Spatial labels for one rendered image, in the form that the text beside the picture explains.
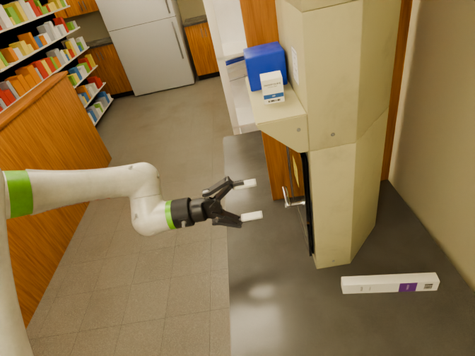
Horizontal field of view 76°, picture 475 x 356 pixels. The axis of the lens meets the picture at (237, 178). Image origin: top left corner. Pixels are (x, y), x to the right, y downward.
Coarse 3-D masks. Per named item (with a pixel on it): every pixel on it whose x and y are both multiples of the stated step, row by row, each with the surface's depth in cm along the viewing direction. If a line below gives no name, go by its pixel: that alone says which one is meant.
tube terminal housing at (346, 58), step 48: (384, 0) 60; (288, 48) 74; (336, 48) 58; (384, 48) 67; (336, 96) 64; (384, 96) 76; (336, 144) 71; (384, 144) 88; (336, 192) 80; (336, 240) 92
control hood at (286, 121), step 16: (256, 96) 79; (288, 96) 75; (256, 112) 71; (272, 112) 70; (288, 112) 68; (304, 112) 67; (272, 128) 68; (288, 128) 68; (304, 128) 68; (288, 144) 70; (304, 144) 71
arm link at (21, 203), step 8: (8, 176) 71; (16, 176) 72; (24, 176) 73; (8, 184) 69; (16, 184) 70; (24, 184) 72; (8, 192) 69; (16, 192) 70; (24, 192) 71; (8, 200) 69; (16, 200) 70; (24, 200) 71; (32, 200) 72; (8, 208) 70; (16, 208) 71; (24, 208) 72; (32, 208) 74; (8, 216) 71; (16, 216) 73
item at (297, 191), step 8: (288, 152) 106; (296, 152) 82; (296, 160) 86; (304, 160) 75; (304, 168) 76; (304, 176) 77; (296, 184) 98; (304, 184) 79; (296, 192) 103; (304, 192) 81; (296, 200) 108; (304, 200) 84; (296, 208) 115; (304, 208) 88; (304, 216) 92; (304, 224) 96; (304, 232) 101
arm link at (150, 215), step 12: (132, 204) 93; (144, 204) 92; (156, 204) 94; (168, 204) 93; (132, 216) 93; (144, 216) 91; (156, 216) 92; (168, 216) 92; (144, 228) 92; (156, 228) 93; (168, 228) 94
